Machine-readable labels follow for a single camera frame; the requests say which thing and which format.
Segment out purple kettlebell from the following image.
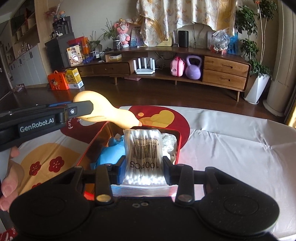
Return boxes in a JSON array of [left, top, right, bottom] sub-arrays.
[[185, 55, 203, 80]]

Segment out yellow curtain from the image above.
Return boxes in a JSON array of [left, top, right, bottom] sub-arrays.
[[285, 103, 296, 129]]

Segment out orange gift box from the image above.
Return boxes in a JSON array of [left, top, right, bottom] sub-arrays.
[[48, 71, 69, 90]]

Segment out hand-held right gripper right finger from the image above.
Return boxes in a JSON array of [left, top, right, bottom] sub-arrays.
[[162, 156, 230, 205]]

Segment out pink toy case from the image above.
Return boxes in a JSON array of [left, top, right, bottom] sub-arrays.
[[170, 56, 187, 77]]

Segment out black coffee machine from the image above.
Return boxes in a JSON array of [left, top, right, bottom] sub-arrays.
[[50, 16, 71, 39]]

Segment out red tin box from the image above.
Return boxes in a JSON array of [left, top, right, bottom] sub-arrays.
[[79, 121, 186, 202]]

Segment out clear plastic bag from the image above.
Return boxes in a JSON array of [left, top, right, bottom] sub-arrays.
[[209, 30, 231, 53]]

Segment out wooden television cabinet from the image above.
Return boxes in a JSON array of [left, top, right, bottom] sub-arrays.
[[76, 46, 251, 102]]

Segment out beige tower air conditioner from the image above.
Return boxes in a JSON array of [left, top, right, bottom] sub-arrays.
[[263, 0, 296, 117]]

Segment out white router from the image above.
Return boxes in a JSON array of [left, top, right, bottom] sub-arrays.
[[133, 58, 156, 75]]

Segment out picture frame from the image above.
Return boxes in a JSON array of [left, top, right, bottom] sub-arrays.
[[130, 27, 144, 47]]

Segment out red gift bag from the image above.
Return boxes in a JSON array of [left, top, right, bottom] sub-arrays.
[[67, 37, 90, 55]]

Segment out pink plush doll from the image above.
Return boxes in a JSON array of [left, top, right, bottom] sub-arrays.
[[116, 18, 134, 48]]

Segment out potted tree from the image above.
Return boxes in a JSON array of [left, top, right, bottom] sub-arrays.
[[236, 0, 278, 77]]

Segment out yellow milk carton box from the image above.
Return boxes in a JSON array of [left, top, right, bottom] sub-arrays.
[[64, 68, 84, 89]]

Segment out white planter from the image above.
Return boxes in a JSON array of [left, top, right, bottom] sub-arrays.
[[244, 74, 271, 105]]

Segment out floral bed sheet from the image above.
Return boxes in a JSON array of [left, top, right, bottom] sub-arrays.
[[135, 0, 237, 46]]

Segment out printed tablecloth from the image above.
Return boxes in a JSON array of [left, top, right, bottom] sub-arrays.
[[0, 105, 296, 241]]

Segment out small green potted plant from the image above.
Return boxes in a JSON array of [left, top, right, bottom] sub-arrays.
[[88, 31, 103, 57]]

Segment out blue rubber glove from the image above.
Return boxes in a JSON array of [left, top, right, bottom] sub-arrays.
[[90, 136, 127, 170]]

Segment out black speaker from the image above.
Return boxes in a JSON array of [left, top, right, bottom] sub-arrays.
[[178, 30, 190, 48]]

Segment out orchid in patterned pot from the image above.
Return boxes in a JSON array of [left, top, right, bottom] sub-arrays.
[[100, 20, 122, 51]]

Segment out cream shell-shaped ornament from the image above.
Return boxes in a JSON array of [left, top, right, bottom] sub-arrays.
[[177, 23, 218, 48]]

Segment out white wall cabinet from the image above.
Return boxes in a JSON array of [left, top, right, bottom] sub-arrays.
[[0, 0, 50, 90]]

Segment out person's left hand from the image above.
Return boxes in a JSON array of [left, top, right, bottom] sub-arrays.
[[0, 146, 25, 212]]

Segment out small cream box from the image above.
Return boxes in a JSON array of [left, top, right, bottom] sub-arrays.
[[105, 53, 122, 62]]

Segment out white gauze cloth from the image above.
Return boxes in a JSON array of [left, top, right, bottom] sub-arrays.
[[160, 132, 180, 161]]

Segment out yellow rubber chicken toy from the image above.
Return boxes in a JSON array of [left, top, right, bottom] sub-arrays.
[[73, 90, 142, 129]]

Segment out vase with pink flowers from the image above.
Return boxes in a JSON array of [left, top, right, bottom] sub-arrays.
[[45, 6, 61, 23]]

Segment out black cabinet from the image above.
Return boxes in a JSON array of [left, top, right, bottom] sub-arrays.
[[45, 35, 76, 72]]

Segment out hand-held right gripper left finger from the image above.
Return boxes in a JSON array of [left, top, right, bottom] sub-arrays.
[[62, 156, 127, 205]]

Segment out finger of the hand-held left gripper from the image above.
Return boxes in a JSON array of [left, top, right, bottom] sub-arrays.
[[64, 100, 95, 119], [46, 101, 73, 108]]

